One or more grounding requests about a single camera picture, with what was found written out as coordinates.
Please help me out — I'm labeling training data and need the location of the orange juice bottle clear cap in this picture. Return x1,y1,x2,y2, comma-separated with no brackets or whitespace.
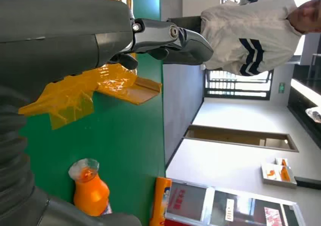
68,158,113,217

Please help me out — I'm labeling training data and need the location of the orange bottle with pale label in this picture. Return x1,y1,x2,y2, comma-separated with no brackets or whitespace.
149,177,173,226

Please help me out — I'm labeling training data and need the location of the cardboard box with yellow tape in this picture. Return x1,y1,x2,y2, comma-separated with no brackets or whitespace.
18,0,163,131

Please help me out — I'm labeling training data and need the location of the ribbed grey left arm sleeve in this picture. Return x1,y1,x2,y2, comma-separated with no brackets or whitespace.
0,85,36,216

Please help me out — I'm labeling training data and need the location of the window with dark grille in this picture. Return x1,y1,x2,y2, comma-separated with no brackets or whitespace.
204,68,274,101

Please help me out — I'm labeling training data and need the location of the person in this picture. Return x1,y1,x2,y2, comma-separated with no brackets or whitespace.
166,0,321,77

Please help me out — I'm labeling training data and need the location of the brown framed doorway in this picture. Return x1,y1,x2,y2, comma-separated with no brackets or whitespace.
183,124,300,153

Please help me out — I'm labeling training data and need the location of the red-edged glass display board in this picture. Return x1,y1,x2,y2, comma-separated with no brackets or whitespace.
164,178,307,226

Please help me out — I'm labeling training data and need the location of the white tray with orange items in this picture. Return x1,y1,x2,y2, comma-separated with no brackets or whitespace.
260,157,298,189

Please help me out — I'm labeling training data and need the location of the dark counter with white top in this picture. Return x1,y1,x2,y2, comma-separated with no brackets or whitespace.
287,53,321,149

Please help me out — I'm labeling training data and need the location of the dark bar on wall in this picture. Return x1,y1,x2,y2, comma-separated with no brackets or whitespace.
294,176,321,191

